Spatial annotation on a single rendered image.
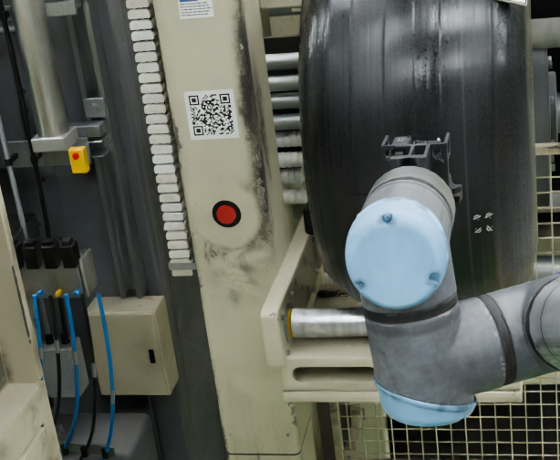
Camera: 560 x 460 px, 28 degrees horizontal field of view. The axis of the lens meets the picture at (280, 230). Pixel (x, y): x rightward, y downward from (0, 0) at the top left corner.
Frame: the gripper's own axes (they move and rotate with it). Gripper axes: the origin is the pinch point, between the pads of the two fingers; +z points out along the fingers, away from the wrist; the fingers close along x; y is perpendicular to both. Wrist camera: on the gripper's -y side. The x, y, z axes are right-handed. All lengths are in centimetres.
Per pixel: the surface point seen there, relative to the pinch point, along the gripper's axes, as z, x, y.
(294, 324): 24.3, 23.4, -28.5
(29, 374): 9, 60, -30
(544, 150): 71, -14, -15
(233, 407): 34, 37, -47
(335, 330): 24.2, 17.2, -29.6
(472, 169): 8.2, -5.0, -1.4
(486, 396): 23.2, -4.7, -39.8
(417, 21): 13.2, 1.4, 16.7
